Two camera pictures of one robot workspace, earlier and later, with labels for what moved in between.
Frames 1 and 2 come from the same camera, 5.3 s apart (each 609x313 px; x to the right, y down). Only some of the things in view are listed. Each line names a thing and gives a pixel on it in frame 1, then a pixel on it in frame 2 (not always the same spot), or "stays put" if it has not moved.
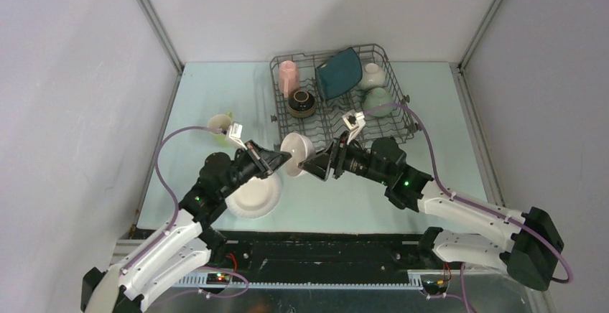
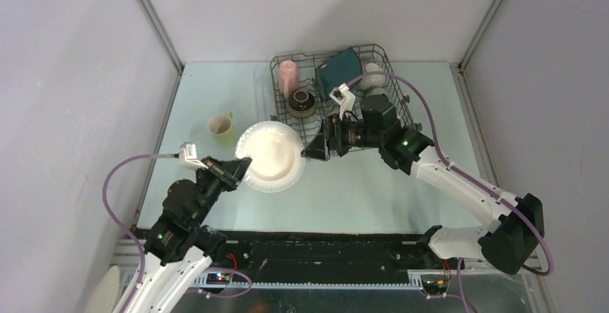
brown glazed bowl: x=301 y=103 stays put
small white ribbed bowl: x=373 y=77 stays put
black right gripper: x=332 y=158 -> x=318 y=148
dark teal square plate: x=340 y=74 stays put
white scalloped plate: x=255 y=197 -> x=275 y=149
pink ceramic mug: x=289 y=77 stays put
